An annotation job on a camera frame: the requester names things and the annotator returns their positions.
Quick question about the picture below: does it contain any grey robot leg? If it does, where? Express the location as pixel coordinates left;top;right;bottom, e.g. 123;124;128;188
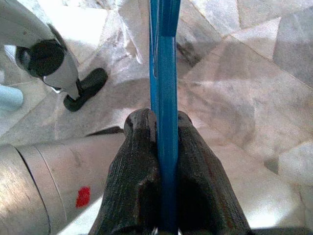
0;0;108;112
0;126;128;235

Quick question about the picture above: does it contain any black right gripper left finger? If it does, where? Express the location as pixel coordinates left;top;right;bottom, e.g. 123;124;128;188
89;109;161;235

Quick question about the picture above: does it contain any blue plastic hanger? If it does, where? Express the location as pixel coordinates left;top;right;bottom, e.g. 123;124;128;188
149;0;181;232

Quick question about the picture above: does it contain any grey left robot leg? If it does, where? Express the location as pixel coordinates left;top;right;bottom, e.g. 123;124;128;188
0;0;108;112

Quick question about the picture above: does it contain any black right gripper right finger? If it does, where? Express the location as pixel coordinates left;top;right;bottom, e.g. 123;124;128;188
177;111;252;235

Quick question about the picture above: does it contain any grey right robot leg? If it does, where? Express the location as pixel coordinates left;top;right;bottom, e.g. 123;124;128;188
0;126;128;235

